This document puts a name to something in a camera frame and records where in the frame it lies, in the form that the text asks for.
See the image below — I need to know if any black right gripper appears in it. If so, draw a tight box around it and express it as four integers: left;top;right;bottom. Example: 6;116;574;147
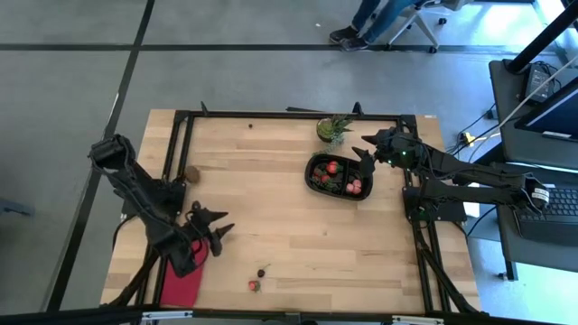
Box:
351;127;424;181

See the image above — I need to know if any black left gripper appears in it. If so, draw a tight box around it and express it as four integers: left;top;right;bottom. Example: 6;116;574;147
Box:
182;202;235;257

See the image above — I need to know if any black plastic food container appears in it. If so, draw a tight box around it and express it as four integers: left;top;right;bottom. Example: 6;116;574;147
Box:
303;153;375;201

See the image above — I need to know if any potted succulent plant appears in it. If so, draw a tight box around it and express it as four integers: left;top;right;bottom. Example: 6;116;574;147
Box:
315;114;356;154

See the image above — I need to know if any red cloth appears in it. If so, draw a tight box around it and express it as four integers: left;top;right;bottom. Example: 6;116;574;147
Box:
160;238;210;308

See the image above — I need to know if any person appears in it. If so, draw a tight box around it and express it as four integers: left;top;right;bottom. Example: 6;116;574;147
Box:
328;0;419;51

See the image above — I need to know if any mesh office chair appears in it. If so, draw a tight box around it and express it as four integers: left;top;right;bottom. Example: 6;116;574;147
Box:
386;0;475;54

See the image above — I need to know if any dark grey operator desk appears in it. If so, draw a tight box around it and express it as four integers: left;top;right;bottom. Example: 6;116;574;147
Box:
489;58;578;274

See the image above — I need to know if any black power adapter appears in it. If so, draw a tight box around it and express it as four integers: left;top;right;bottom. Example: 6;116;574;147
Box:
525;62;555;104

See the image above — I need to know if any computer monitor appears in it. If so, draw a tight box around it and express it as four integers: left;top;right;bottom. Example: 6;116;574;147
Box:
514;76;578;144

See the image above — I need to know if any black computer keyboard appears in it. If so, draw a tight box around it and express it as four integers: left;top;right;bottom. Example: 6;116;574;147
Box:
514;184;578;247

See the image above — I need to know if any grey floor object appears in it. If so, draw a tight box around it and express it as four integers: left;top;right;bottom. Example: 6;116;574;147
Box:
0;198;35;218

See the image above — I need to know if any black pole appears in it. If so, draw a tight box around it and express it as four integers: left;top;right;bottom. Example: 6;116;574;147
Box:
505;0;578;74

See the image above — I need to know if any black aluminium table frame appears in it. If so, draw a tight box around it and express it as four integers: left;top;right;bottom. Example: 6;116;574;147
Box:
106;109;482;315

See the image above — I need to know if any black rail with silver brackets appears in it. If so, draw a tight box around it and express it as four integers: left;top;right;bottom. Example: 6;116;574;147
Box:
0;306;578;325

